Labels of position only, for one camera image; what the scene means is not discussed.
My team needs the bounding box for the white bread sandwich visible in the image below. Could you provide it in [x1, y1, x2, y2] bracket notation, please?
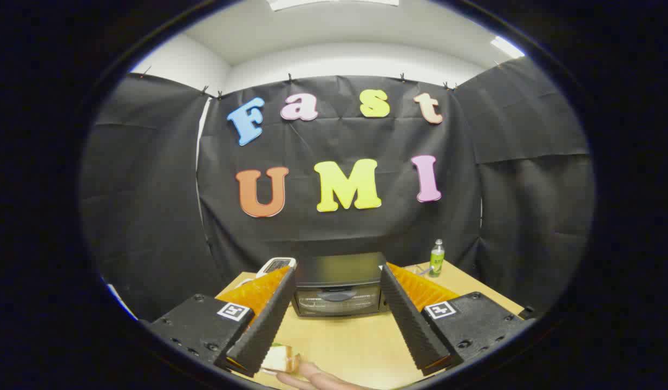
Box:
[261, 343, 302, 374]

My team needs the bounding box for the green drink bottle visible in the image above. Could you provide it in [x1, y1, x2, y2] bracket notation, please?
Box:
[429, 239, 446, 278]

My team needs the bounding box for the ceiling light panel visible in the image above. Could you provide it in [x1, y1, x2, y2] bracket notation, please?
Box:
[491, 36, 525, 59]
[268, 0, 400, 11]

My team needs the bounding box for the black backdrop cloth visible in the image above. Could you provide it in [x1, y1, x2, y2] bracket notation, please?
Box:
[80, 57, 595, 320]

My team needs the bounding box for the white pop-up toaster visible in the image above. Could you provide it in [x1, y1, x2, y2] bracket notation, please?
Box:
[256, 257, 298, 278]

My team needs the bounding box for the black toaster oven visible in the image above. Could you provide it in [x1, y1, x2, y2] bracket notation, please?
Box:
[290, 252, 391, 317]

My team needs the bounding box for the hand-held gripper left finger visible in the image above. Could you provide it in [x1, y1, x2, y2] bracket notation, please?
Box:
[148, 265, 297, 378]

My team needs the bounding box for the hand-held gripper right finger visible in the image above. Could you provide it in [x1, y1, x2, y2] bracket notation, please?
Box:
[380, 263, 535, 376]

